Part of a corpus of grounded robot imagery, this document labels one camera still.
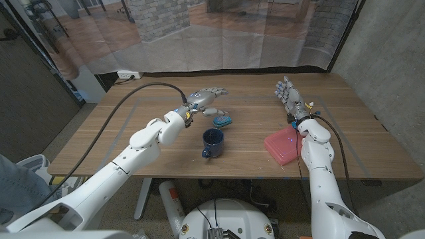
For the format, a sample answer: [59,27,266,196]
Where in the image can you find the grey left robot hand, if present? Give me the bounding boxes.
[181,87,230,118]

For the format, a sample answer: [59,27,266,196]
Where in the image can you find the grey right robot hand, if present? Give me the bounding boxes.
[274,75,311,122]

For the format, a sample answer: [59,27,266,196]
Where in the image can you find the teal toy phone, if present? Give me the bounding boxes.
[212,114,233,129]

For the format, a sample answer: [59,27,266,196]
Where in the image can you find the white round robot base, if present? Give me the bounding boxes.
[179,198,276,239]

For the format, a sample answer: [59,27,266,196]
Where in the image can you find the pink plastic box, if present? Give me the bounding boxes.
[264,125,305,166]

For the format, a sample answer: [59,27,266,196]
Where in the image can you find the dark blue mug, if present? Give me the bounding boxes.
[201,127,225,159]

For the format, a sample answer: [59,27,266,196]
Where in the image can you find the printed room backdrop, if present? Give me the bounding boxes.
[6,0,361,80]

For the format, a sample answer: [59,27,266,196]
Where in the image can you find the white power strip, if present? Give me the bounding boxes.
[116,70,144,80]

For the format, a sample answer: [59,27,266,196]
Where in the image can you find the white cylinder with orange label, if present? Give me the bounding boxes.
[158,180,186,238]

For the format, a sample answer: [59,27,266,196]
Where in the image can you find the white table leg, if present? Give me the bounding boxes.
[133,177,153,221]

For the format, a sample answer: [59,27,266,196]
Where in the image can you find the grey electronics module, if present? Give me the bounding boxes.
[207,227,242,239]

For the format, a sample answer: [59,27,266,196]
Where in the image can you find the white sneaker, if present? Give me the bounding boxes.
[16,154,84,197]

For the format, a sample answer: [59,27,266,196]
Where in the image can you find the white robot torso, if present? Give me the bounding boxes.
[0,230,149,239]

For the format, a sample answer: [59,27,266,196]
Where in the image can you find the person's leg in jeans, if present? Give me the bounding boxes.
[0,154,64,226]

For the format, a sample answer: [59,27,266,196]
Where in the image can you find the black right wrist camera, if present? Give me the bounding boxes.
[287,113,299,130]

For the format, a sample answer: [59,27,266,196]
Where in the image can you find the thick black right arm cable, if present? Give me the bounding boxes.
[311,114,358,216]

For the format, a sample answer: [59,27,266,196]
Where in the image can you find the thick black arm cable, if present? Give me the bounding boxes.
[31,82,189,212]
[311,114,358,216]

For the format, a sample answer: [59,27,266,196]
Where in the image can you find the black backdrop frame pole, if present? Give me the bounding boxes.
[327,0,366,72]
[3,0,86,107]

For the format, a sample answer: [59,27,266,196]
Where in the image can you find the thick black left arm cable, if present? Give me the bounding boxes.
[31,82,189,212]

